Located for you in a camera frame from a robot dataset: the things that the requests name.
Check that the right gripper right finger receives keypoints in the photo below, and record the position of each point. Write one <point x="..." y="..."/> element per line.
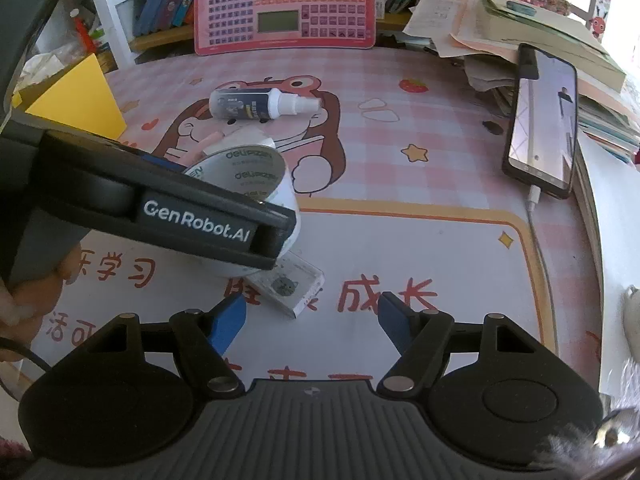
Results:
<point x="426" y="340"/>

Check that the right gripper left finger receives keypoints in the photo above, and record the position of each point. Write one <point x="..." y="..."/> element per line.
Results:
<point x="128" y="358"/>

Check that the white tape roll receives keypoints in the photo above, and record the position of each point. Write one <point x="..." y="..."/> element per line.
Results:
<point x="255" y="171"/>

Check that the person's left hand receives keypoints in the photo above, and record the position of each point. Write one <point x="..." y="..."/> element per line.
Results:
<point x="24" y="306"/>

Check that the yellow cardboard box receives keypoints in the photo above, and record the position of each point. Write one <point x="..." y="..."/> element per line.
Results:
<point x="77" y="96"/>

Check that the black smartphone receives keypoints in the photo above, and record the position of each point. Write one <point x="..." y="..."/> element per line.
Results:
<point x="542" y="137"/>

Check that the pink learning tablet board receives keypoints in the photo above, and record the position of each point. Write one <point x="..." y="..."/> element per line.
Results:
<point x="222" y="26"/>

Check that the stack of papers and books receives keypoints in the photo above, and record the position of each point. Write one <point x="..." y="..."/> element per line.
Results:
<point x="498" y="27"/>

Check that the white shelf frame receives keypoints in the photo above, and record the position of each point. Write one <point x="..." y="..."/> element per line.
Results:
<point x="115" y="33"/>

